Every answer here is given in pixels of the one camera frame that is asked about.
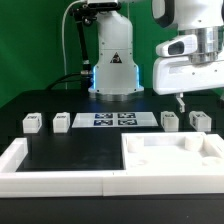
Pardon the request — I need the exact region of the white square table top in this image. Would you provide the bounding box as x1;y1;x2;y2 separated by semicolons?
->
122;132;224;176

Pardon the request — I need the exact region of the black cable bundle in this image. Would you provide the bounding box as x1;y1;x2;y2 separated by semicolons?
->
45;73;93;91

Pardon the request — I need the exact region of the white marker sheet with tags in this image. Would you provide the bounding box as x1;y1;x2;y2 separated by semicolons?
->
72;112;158;128

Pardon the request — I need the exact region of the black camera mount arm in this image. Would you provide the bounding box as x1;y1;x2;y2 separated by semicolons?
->
69;3;101;78

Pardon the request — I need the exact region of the white cable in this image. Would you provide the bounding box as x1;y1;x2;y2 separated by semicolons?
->
61;0;84;90

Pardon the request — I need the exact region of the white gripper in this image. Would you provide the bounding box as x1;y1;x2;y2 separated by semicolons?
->
153;34;224;113

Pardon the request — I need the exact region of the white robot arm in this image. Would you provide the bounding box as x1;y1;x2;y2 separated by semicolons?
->
87;0;224;100

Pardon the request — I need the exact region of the white U-shaped fence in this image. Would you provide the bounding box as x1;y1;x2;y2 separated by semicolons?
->
0;138;224;198

